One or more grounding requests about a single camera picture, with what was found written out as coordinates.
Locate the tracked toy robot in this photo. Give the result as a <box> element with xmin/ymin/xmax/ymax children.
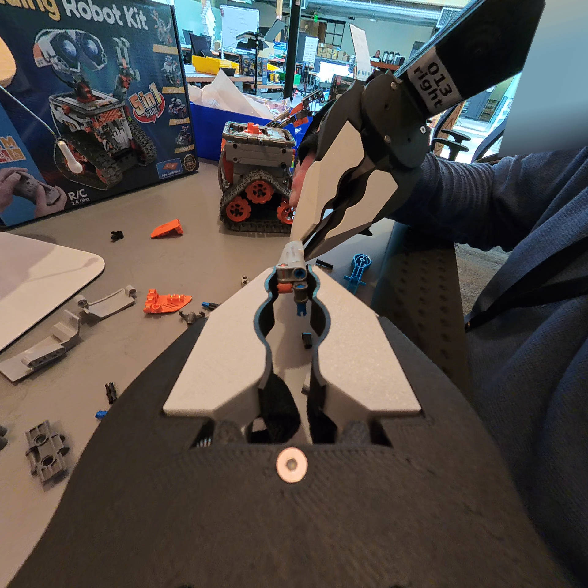
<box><xmin>218</xmin><ymin>120</ymin><xmax>297</xmax><ymax>235</ymax></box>

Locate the person's right forearm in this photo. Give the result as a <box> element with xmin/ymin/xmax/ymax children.
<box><xmin>390</xmin><ymin>147</ymin><xmax>588</xmax><ymax>251</ymax></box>

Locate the robot kit box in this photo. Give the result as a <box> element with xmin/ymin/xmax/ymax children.
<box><xmin>0</xmin><ymin>0</ymin><xmax>199</xmax><ymax>228</ymax></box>

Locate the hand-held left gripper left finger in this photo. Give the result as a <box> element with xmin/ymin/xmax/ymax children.
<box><xmin>162</xmin><ymin>267</ymin><xmax>302</xmax><ymax>445</ymax></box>

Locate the grey curved panel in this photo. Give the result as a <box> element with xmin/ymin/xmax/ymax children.
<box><xmin>75</xmin><ymin>286</ymin><xmax>138</xmax><ymax>321</ymax></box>
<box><xmin>0</xmin><ymin>310</ymin><xmax>83</xmax><ymax>383</ymax></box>

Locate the white stand base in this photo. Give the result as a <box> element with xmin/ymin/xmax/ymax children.
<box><xmin>0</xmin><ymin>232</ymin><xmax>105</xmax><ymax>352</ymax></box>

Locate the black pole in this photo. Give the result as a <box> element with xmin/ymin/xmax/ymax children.
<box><xmin>283</xmin><ymin>0</ymin><xmax>301</xmax><ymax>99</ymax></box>

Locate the light grey beam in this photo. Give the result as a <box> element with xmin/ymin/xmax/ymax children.
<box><xmin>275</xmin><ymin>240</ymin><xmax>307</xmax><ymax>282</ymax></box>

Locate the person's right hand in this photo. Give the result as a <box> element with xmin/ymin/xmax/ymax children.
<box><xmin>288</xmin><ymin>156</ymin><xmax>308</xmax><ymax>208</ymax></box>

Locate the blue bin with white paper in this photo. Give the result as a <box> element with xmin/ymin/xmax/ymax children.
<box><xmin>186</xmin><ymin>69</ymin><xmax>313</xmax><ymax>161</ymax></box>

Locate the yellow storage bin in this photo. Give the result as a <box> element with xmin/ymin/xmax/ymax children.
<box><xmin>192</xmin><ymin>54</ymin><xmax>239</xmax><ymax>76</ymax></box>

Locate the teal separator tool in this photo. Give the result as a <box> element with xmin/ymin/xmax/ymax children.
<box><xmin>343</xmin><ymin>253</ymin><xmax>373</xmax><ymax>295</ymax></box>

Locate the white tipped rod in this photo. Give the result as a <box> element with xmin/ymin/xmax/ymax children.
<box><xmin>0</xmin><ymin>85</ymin><xmax>84</xmax><ymax>175</ymax></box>

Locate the dark grey double connector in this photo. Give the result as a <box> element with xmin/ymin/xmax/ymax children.
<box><xmin>25</xmin><ymin>420</ymin><xmax>70</xmax><ymax>488</ymax></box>

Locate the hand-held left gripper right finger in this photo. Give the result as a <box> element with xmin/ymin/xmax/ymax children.
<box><xmin>305</xmin><ymin>266</ymin><xmax>423</xmax><ymax>445</ymax></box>

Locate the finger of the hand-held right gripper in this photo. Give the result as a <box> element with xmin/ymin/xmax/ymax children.
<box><xmin>303</xmin><ymin>169</ymin><xmax>399</xmax><ymax>259</ymax></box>
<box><xmin>289</xmin><ymin>120</ymin><xmax>369</xmax><ymax>244</ymax></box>

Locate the orange flat panel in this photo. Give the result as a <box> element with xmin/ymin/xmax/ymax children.
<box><xmin>143</xmin><ymin>288</ymin><xmax>192</xmax><ymax>314</ymax></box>

